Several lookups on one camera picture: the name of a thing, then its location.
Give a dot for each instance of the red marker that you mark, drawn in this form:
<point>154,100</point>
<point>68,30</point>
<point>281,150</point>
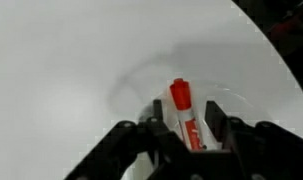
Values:
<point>181,96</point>

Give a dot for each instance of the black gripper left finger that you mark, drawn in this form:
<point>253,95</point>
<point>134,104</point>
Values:
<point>124,143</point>

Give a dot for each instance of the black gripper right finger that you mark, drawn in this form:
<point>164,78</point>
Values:
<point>267,150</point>

